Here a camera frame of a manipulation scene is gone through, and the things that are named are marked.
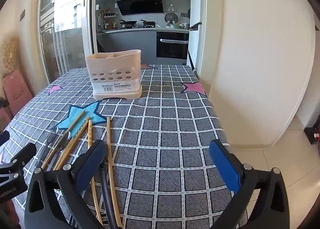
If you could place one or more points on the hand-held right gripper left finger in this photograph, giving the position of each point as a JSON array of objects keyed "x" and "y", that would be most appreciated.
[{"x": 90, "y": 166}]

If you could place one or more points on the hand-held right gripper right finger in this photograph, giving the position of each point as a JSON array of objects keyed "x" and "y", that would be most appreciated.
[{"x": 225, "y": 166}]

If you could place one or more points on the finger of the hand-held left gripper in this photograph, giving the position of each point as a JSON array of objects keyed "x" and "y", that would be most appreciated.
[
  {"x": 3, "y": 137},
  {"x": 23, "y": 154}
]

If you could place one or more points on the plain bamboo chopstick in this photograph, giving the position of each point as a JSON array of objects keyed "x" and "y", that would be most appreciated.
[
  {"x": 109, "y": 149},
  {"x": 89, "y": 131},
  {"x": 66, "y": 135}
]

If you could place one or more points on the blue floral patterned chopstick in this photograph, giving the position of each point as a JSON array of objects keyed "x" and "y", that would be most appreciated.
[{"x": 71, "y": 144}]

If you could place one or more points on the metal spoon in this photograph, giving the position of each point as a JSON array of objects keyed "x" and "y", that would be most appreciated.
[{"x": 63, "y": 141}]

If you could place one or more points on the beige plastic utensil holder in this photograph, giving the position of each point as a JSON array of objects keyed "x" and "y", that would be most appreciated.
[{"x": 113, "y": 81}]

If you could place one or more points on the dark grey rod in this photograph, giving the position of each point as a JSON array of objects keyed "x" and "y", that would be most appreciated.
[{"x": 106, "y": 194}]

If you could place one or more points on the pink folded chair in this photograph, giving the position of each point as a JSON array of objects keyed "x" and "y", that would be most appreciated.
[{"x": 16, "y": 89}]

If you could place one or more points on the grey checkered star tablecloth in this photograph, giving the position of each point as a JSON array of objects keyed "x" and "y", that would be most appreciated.
[{"x": 175, "y": 131}]

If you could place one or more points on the beaded seat cushion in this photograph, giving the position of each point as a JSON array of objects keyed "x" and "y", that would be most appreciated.
[{"x": 10, "y": 51}]

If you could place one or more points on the black device on floor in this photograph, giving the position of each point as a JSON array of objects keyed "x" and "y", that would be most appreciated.
[{"x": 312, "y": 135}]

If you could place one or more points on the black built-in oven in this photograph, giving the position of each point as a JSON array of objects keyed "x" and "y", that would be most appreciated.
[{"x": 172, "y": 46}]

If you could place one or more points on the grey kitchen counter cabinet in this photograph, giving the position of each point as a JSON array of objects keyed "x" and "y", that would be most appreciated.
[{"x": 130, "y": 41}]

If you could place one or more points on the sliding glass door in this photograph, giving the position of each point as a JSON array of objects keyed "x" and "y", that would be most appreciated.
[{"x": 62, "y": 19}]

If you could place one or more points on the spice rack with bottles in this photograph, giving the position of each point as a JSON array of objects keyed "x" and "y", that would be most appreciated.
[{"x": 110, "y": 20}]

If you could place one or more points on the pale green pot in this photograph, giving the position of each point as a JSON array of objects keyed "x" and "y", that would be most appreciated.
[{"x": 176, "y": 26}]

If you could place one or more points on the black frying pan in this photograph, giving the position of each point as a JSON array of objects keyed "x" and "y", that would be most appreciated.
[
  {"x": 148, "y": 22},
  {"x": 128, "y": 22}
]

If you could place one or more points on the black range hood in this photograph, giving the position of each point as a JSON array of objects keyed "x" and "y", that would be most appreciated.
[{"x": 140, "y": 4}]

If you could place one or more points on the dark wall switch panel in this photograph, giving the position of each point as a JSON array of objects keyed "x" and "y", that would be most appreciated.
[{"x": 22, "y": 14}]

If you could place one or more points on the white door frame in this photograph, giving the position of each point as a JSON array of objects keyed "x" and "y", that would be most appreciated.
[{"x": 88, "y": 19}]

